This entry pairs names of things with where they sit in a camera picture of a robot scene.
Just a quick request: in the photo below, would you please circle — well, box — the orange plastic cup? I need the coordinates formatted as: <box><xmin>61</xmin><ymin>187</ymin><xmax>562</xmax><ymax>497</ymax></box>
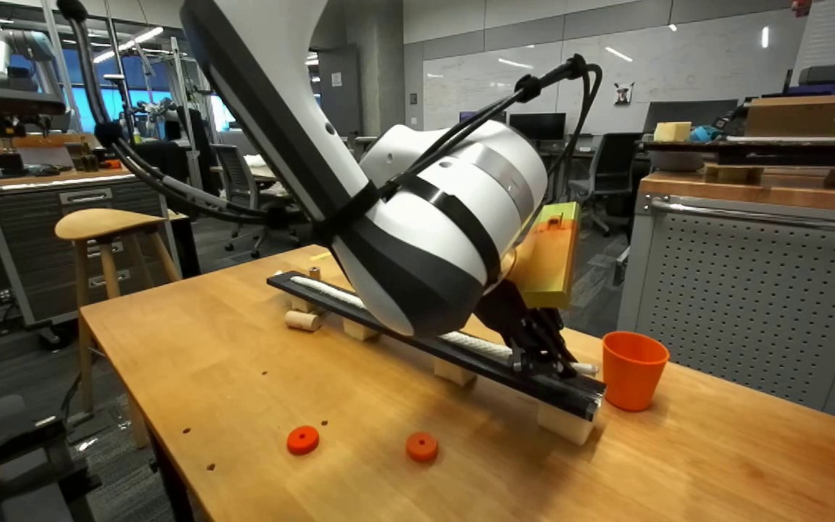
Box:
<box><xmin>602</xmin><ymin>329</ymin><xmax>673</xmax><ymax>416</ymax></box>

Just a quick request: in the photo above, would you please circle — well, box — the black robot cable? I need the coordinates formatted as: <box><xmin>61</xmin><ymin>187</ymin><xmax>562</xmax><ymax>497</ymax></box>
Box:
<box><xmin>52</xmin><ymin>0</ymin><xmax>607</xmax><ymax>243</ymax></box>

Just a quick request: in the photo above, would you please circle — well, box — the small pale wooden block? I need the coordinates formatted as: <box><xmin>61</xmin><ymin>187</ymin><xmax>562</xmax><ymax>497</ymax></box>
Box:
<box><xmin>432</xmin><ymin>358</ymin><xmax>480</xmax><ymax>391</ymax></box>
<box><xmin>336</xmin><ymin>317</ymin><xmax>384</xmax><ymax>346</ymax></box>

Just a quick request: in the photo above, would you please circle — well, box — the long black board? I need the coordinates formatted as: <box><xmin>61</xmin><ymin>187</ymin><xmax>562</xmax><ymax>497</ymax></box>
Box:
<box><xmin>265</xmin><ymin>266</ymin><xmax>610</xmax><ymax>424</ymax></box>

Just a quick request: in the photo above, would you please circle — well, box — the black office chair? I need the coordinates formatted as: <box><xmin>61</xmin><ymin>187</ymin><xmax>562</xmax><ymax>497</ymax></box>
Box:
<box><xmin>567</xmin><ymin>132</ymin><xmax>648</xmax><ymax>239</ymax></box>

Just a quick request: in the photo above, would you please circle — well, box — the wooden tray on cabinet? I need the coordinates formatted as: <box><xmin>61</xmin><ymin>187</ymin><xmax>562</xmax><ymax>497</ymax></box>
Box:
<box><xmin>639</xmin><ymin>161</ymin><xmax>835</xmax><ymax>219</ymax></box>

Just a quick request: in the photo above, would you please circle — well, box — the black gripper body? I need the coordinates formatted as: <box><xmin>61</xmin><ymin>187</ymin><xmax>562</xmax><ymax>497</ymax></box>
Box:
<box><xmin>475</xmin><ymin>275</ymin><xmax>562</xmax><ymax>353</ymax></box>

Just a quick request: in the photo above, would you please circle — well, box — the black computer monitor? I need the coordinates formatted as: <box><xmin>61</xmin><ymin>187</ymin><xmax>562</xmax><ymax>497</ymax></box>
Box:
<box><xmin>509</xmin><ymin>111</ymin><xmax>568</xmax><ymax>145</ymax></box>

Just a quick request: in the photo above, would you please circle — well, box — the wooden stool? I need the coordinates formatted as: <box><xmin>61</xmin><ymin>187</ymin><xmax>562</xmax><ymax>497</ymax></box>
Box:
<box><xmin>52</xmin><ymin>203</ymin><xmax>191</xmax><ymax>410</ymax></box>

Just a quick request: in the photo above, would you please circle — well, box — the wooden box on cabinet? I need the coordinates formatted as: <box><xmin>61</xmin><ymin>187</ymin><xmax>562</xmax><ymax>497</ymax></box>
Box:
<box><xmin>744</xmin><ymin>94</ymin><xmax>835</xmax><ymax>140</ymax></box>

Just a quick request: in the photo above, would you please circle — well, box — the wide dark grey monitor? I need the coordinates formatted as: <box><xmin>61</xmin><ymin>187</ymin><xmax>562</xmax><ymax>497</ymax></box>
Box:
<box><xmin>639</xmin><ymin>97</ymin><xmax>744</xmax><ymax>140</ymax></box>

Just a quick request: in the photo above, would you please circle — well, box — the pale foam block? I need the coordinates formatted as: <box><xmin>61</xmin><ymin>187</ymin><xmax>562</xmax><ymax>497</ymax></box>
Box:
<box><xmin>651</xmin><ymin>118</ymin><xmax>697</xmax><ymax>149</ymax></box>

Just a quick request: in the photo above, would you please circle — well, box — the grey perforated metal cabinet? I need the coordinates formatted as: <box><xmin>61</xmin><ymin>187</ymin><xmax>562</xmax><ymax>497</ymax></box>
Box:
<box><xmin>616</xmin><ymin>188</ymin><xmax>835</xmax><ymax>424</ymax></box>

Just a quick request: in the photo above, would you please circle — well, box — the small wooden cylinder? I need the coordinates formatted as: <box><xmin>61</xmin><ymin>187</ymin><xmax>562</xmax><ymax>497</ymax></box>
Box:
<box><xmin>283</xmin><ymin>307</ymin><xmax>322</xmax><ymax>337</ymax></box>

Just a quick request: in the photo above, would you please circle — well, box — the orange round disc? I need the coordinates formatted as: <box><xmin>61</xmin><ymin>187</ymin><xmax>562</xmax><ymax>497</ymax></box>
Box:
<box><xmin>284</xmin><ymin>424</ymin><xmax>325</xmax><ymax>458</ymax></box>
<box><xmin>403</xmin><ymin>429</ymin><xmax>444</xmax><ymax>464</ymax></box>

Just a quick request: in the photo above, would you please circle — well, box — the grey drawer cabinet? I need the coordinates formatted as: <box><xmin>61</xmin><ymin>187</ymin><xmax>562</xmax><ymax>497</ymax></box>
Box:
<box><xmin>0</xmin><ymin>162</ymin><xmax>172</xmax><ymax>329</ymax></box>

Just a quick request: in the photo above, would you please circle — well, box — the yellow green wrist camera mount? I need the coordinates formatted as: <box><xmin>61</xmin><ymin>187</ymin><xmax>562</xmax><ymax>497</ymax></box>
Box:
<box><xmin>509</xmin><ymin>201</ymin><xmax>583</xmax><ymax>313</ymax></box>

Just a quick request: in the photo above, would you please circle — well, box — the black wheeled stand base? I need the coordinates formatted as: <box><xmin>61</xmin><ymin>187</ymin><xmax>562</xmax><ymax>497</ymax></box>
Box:
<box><xmin>0</xmin><ymin>371</ymin><xmax>104</xmax><ymax>522</ymax></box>

